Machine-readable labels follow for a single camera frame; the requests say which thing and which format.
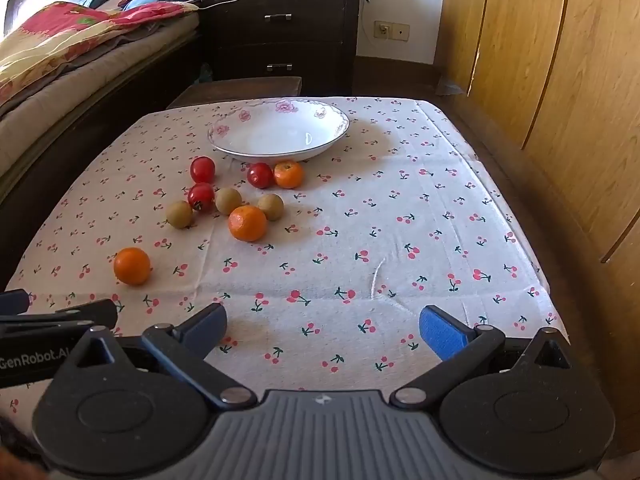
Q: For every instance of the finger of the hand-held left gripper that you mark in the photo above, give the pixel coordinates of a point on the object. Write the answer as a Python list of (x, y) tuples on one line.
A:
[(12, 301), (60, 315)]

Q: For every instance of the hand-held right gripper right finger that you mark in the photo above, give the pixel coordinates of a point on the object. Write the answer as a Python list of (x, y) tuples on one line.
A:
[(442, 332)]

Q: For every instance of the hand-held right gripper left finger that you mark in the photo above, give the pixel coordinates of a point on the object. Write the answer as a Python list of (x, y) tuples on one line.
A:
[(207, 322)]

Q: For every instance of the smooth round orange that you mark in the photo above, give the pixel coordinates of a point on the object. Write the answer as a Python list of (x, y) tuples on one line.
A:
[(132, 266)]

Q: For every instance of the brown longan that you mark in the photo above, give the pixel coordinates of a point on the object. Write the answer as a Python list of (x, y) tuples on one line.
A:
[(228, 200), (270, 206), (180, 214)]

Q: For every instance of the red cherry tomato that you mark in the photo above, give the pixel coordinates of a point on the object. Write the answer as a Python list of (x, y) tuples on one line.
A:
[(201, 196), (260, 175), (202, 169)]

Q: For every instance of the small orange tangerine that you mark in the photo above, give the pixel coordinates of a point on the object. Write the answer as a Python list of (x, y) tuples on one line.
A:
[(288, 174)]

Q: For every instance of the white floral bowl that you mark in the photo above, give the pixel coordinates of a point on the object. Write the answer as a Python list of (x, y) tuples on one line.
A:
[(280, 132)]

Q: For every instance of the cherry print tablecloth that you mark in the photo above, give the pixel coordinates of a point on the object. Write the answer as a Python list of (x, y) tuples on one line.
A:
[(350, 240)]

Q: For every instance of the bed with floral blanket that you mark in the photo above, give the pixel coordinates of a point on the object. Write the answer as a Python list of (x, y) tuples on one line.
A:
[(75, 100), (100, 150)]

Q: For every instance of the clear plastic bag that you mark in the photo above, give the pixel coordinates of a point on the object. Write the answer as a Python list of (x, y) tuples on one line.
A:
[(450, 87)]

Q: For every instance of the teal bag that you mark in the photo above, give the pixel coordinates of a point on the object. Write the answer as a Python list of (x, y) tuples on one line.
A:
[(206, 74)]

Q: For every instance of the floral quilt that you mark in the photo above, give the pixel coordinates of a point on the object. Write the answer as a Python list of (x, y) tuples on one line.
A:
[(65, 40)]

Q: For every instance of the light wooden wardrobe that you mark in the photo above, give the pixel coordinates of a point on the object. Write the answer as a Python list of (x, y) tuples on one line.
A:
[(550, 85)]

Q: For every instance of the grey blanket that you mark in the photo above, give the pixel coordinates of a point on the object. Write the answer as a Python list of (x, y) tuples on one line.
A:
[(145, 42)]

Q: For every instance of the dark wooden nightstand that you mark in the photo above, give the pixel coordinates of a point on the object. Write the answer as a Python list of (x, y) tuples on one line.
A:
[(310, 45)]

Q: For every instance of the beige wall socket plate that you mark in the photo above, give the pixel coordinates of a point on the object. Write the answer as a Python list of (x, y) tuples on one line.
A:
[(383, 30), (401, 31)]

